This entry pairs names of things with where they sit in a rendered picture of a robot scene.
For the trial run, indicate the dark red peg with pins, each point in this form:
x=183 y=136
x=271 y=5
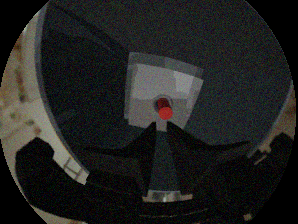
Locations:
x=165 y=110

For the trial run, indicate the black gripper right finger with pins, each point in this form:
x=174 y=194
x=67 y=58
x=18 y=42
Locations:
x=194 y=159

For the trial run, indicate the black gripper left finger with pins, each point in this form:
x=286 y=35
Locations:
x=136 y=160

